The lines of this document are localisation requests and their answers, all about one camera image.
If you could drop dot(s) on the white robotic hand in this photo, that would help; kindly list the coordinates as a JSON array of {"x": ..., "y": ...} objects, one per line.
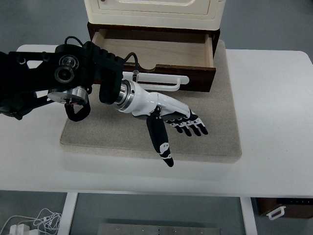
[{"x": 141, "y": 103}]

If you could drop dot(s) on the brown wooden drawer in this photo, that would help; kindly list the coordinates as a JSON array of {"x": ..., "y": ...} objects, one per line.
[{"x": 173, "y": 53}]

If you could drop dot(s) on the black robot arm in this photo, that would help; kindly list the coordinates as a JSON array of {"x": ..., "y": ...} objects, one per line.
[{"x": 30, "y": 80}]

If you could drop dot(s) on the cream upper cabinet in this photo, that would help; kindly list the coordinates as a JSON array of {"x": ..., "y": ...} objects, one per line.
[{"x": 182, "y": 14}]

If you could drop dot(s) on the brown drawer on floor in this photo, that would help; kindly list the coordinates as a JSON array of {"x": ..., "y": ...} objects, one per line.
[{"x": 274, "y": 208}]

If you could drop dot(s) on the beige foam mat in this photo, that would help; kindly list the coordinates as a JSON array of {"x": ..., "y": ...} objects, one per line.
[{"x": 107, "y": 131}]

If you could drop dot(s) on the white table leg right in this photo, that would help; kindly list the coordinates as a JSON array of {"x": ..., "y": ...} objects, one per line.
[{"x": 248, "y": 216}]

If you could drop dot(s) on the white table leg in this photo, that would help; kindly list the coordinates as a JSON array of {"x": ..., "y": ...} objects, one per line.
[
  {"x": 68, "y": 213},
  {"x": 248, "y": 216}
]

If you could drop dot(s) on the white table leg left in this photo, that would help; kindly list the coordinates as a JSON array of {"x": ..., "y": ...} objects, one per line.
[{"x": 68, "y": 213}]

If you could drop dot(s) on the white power adapter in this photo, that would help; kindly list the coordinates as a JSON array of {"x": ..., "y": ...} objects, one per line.
[{"x": 22, "y": 229}]

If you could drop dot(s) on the white drawer handle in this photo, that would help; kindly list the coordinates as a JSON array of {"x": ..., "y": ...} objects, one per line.
[{"x": 161, "y": 82}]

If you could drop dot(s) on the white handle on floor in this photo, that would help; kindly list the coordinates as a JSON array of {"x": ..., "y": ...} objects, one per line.
[{"x": 276, "y": 213}]

